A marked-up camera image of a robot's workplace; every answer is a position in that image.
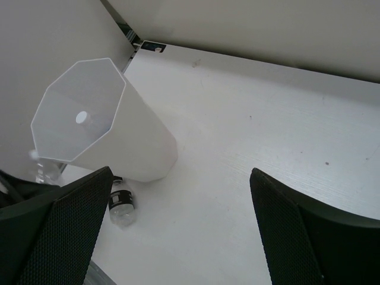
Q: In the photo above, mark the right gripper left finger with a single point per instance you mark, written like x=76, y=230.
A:
x=50, y=238

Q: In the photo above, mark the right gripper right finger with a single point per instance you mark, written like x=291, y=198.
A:
x=310, y=242

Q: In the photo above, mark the clear unlabelled plastic bottle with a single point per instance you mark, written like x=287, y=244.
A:
x=46, y=171

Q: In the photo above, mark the black label small bottle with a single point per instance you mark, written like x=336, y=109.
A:
x=121, y=203

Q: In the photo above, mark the blue label plastic bottle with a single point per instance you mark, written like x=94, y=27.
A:
x=86, y=122

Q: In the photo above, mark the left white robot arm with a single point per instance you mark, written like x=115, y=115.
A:
x=15, y=190

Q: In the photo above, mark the white octagonal plastic bin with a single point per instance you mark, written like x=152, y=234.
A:
x=131, y=139

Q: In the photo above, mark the front aluminium rail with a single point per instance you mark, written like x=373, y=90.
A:
x=96, y=276

